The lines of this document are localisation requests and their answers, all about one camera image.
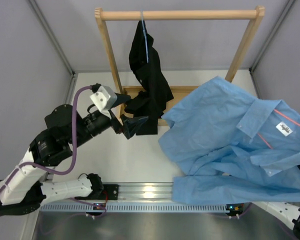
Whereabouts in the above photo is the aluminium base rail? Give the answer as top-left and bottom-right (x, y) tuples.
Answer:
(29, 181), (181, 201)

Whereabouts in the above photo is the light blue shirt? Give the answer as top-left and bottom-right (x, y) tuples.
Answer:
(158, 76), (300, 205)

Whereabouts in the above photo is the blue wire hanger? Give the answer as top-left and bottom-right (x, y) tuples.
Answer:
(140, 10), (149, 64)

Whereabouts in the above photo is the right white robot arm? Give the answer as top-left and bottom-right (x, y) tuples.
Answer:
(253, 165), (300, 240)

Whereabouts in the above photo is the slotted cable duct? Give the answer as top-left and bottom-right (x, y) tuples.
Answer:
(40, 201), (240, 214)

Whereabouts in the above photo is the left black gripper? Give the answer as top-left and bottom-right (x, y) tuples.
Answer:
(71, 92), (149, 148)

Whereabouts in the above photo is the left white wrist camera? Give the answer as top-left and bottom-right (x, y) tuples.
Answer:
(89, 84), (118, 118)

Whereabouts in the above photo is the pink wire hanger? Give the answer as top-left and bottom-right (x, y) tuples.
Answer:
(257, 109), (300, 149)

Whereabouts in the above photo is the black shirt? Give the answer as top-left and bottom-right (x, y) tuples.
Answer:
(124, 20), (174, 136)

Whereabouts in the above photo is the wooden clothes rack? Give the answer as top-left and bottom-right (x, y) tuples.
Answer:
(94, 5), (266, 126)

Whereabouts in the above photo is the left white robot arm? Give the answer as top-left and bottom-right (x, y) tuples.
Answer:
(0, 91), (148, 217)

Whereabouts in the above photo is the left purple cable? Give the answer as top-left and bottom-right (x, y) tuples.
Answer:
(0, 85), (108, 219)

